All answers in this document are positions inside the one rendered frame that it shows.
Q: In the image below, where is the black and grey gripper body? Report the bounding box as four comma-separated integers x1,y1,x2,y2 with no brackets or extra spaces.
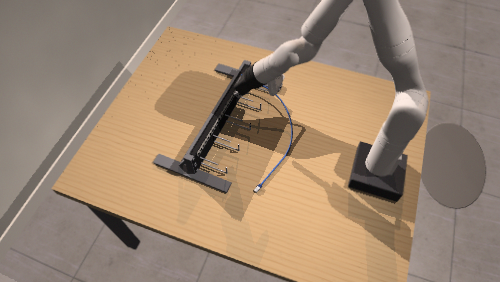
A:
234,58,285,96

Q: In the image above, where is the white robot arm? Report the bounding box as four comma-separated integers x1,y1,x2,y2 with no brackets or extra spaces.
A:
263,0,429,176

